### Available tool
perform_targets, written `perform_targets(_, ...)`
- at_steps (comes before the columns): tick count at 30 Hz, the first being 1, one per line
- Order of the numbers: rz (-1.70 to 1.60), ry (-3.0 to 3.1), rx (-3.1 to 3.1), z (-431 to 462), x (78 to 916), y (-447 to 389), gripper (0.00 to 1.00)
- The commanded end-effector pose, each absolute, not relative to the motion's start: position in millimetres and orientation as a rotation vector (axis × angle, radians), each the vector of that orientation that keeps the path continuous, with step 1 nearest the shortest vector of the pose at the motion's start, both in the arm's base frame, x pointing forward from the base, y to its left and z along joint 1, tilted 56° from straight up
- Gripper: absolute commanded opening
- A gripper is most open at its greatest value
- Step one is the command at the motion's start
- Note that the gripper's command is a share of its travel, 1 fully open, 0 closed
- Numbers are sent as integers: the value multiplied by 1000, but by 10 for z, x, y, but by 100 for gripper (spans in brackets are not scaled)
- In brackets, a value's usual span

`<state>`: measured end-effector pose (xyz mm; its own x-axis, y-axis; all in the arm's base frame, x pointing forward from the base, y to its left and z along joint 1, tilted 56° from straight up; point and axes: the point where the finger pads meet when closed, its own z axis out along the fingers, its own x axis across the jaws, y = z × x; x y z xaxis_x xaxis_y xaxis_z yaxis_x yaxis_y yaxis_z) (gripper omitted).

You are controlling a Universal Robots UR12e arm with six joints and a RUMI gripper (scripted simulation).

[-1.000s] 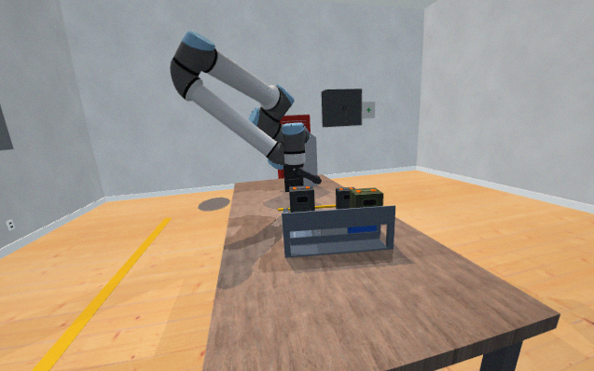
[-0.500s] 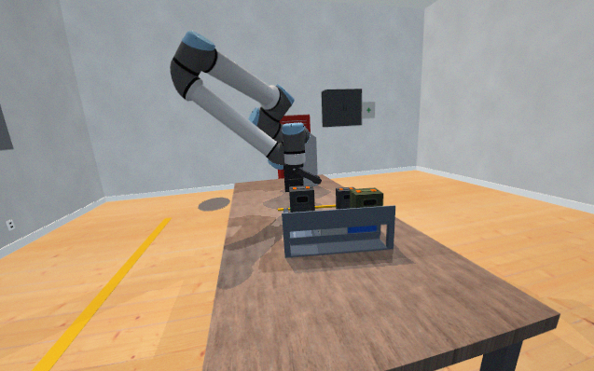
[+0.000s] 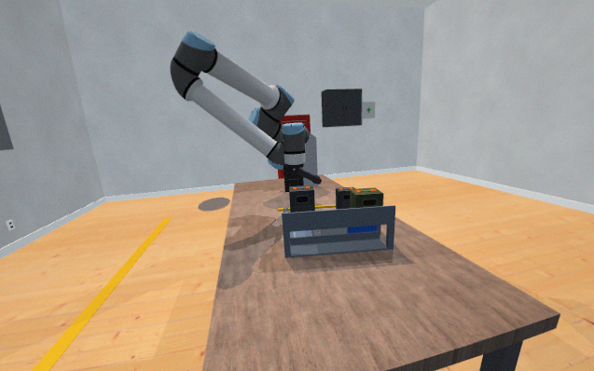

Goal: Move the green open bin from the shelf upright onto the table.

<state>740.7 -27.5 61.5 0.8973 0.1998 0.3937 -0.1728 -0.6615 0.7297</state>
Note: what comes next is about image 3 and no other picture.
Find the blue open bin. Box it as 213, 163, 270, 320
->
348, 226, 377, 233

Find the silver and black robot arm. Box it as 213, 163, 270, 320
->
171, 31, 310, 170

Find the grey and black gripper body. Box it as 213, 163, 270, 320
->
283, 163, 304, 192

